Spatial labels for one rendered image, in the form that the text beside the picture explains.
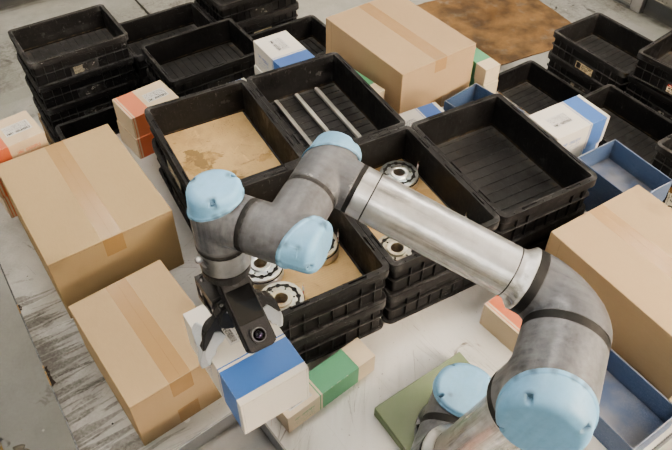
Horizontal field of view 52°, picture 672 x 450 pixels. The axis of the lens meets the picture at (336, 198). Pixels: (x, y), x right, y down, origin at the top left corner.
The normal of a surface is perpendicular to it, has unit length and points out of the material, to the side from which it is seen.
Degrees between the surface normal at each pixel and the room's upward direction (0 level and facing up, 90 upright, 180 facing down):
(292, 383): 90
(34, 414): 0
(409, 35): 0
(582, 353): 21
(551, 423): 87
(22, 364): 0
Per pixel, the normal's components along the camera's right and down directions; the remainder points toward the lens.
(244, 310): 0.31, -0.30
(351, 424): 0.00, -0.71
